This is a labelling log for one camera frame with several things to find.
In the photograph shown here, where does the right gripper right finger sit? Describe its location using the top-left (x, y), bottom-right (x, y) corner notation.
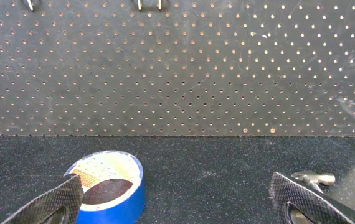
top-left (268, 171), bottom-right (355, 224)

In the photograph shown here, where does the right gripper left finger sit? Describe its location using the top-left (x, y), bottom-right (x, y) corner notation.
top-left (0, 174), bottom-right (85, 224)

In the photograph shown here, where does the black pegboard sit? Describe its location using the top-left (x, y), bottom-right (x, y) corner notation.
top-left (0, 0), bottom-right (355, 138)

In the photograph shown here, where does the roll of blue tape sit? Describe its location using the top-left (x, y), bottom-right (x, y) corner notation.
top-left (64, 150), bottom-right (147, 224)

